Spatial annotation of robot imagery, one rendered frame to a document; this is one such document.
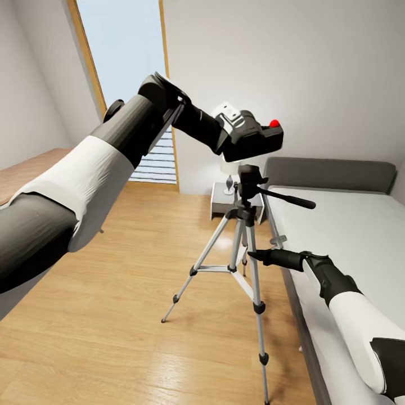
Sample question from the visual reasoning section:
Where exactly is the digital camera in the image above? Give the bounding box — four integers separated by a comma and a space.
222, 110, 284, 163

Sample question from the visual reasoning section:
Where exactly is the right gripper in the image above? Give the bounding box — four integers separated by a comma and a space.
247, 249, 292, 268

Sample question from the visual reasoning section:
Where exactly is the camera tripod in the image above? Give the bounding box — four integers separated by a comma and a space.
161, 164, 316, 405

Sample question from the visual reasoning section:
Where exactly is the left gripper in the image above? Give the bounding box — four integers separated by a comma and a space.
189, 110, 241, 156

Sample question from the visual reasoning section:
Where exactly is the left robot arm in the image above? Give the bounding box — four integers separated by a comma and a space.
0, 71, 245, 321

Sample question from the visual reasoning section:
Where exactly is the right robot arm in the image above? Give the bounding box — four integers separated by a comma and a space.
247, 235, 405, 405

